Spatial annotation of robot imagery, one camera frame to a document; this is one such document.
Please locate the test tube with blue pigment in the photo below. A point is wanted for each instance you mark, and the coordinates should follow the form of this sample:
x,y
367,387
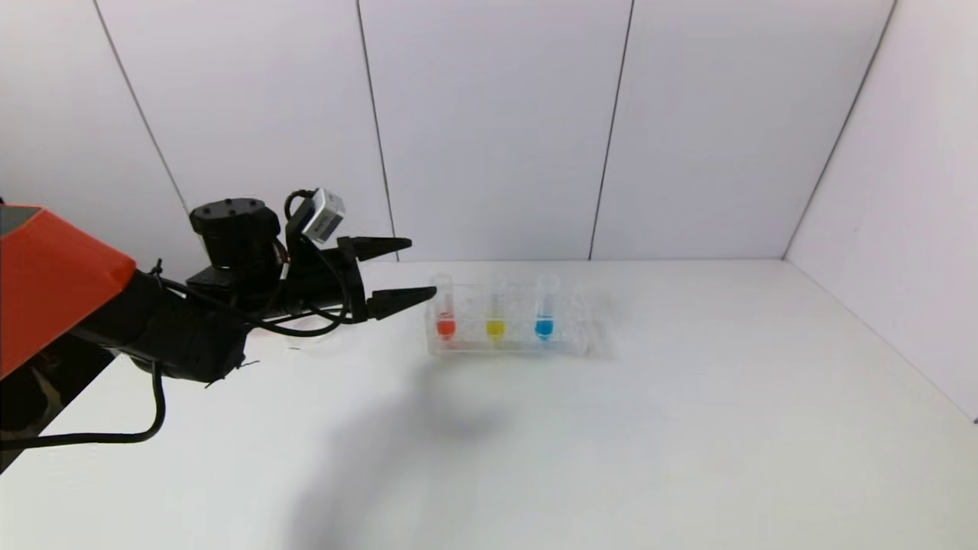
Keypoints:
x,y
544,327

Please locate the test tube with yellow pigment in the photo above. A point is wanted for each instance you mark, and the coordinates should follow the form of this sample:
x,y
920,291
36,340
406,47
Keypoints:
x,y
496,327

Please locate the clear plastic test tube rack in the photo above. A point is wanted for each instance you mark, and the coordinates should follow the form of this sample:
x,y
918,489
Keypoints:
x,y
519,344

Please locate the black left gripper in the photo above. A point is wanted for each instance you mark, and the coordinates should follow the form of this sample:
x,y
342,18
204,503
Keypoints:
x,y
354,279

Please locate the test tube with red pigment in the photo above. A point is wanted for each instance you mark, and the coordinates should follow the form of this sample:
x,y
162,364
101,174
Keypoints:
x,y
445,325

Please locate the orange and black left arm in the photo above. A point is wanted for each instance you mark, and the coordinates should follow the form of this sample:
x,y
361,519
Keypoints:
x,y
69,290

